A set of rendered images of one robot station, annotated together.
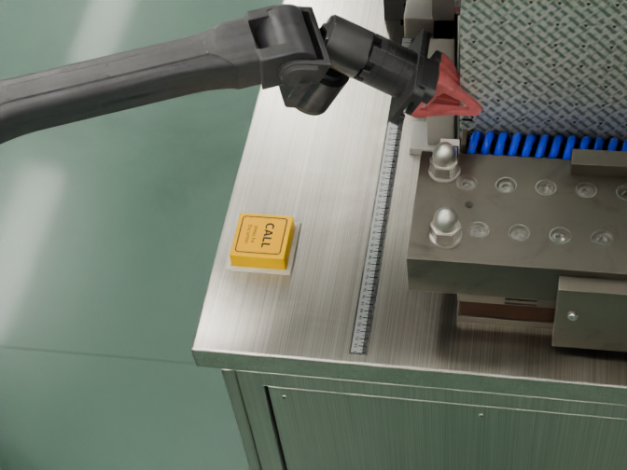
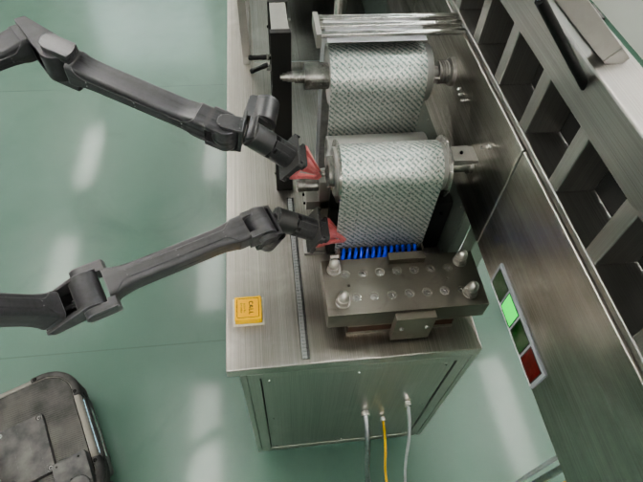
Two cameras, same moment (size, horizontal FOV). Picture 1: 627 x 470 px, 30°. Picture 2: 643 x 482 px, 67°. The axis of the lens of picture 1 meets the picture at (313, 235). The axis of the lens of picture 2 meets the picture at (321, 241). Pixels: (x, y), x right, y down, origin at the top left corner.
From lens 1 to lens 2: 33 cm
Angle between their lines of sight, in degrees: 16
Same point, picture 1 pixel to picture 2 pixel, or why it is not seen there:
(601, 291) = (414, 317)
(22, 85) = (133, 267)
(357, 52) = (293, 224)
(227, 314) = (239, 350)
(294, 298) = (269, 336)
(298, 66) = (270, 237)
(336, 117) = not seen: hidden behind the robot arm
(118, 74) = (183, 253)
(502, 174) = (359, 268)
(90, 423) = (143, 382)
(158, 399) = (173, 363)
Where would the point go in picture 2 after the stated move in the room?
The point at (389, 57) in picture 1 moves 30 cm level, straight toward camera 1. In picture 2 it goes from (306, 224) to (343, 335)
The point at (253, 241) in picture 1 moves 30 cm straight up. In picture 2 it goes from (244, 311) to (232, 243)
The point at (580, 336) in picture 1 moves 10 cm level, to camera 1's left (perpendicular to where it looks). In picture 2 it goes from (403, 335) to (367, 348)
